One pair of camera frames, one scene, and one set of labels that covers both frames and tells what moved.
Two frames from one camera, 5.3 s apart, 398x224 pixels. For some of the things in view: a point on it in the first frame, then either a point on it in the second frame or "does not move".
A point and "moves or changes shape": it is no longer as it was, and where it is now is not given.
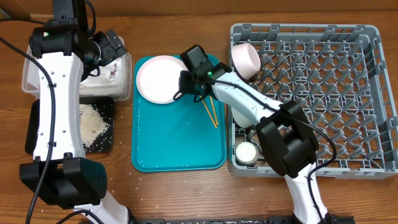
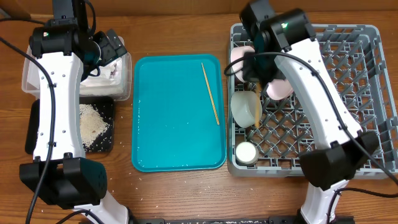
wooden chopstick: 212,119 moves or changes shape
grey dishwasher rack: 339,73 does not move
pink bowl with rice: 246,60 does not move
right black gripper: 183,77 -> 251,74
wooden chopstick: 214,110 does not move
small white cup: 247,152 does not move
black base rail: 285,219 does not move
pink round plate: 158,78 -> 279,89
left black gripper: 109,52 does not move
